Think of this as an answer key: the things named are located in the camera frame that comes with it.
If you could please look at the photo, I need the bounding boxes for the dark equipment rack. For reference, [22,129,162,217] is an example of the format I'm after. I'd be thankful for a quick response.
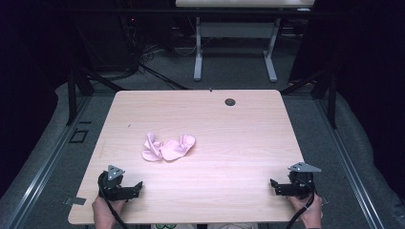
[118,13,142,73]

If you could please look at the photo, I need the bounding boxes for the black horizontal frame bar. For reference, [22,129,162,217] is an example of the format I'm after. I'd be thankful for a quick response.
[61,8,338,17]

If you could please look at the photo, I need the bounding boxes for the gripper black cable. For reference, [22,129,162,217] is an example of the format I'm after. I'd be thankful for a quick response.
[285,177,317,229]
[97,173,129,229]

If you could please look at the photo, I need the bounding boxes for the bundle of floor cables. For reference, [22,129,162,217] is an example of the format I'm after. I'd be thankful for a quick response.
[137,42,189,91]

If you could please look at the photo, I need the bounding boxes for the black metal frame post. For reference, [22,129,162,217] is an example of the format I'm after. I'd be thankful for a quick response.
[66,67,78,127]
[327,70,338,130]

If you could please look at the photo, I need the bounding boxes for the person's white clothing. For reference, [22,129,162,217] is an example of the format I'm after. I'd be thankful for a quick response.
[151,222,259,229]

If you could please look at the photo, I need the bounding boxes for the person's left hand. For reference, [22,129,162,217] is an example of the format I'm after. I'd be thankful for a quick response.
[92,195,127,229]

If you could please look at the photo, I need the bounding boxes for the person's right hand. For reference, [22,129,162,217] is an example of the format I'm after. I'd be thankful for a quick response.
[288,192,323,229]

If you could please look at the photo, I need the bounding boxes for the pink sock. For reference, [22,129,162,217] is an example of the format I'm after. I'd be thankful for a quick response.
[141,132,165,162]
[160,134,197,162]

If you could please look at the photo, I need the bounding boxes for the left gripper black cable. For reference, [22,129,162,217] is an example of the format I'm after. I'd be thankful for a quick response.
[97,173,129,229]

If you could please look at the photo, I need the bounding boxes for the white desk with grey legs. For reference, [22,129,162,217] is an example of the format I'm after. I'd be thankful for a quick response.
[175,0,316,83]

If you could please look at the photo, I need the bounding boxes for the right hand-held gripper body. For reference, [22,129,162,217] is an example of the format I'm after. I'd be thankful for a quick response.
[286,161,322,198]

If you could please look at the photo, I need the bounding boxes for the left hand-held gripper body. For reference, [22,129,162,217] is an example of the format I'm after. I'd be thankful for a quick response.
[97,164,133,202]

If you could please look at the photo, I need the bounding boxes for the aluminium floor rail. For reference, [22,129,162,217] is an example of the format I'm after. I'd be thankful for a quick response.
[0,94,94,229]
[314,97,387,229]

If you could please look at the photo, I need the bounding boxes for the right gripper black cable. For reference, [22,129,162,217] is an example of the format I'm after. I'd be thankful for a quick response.
[285,177,317,229]

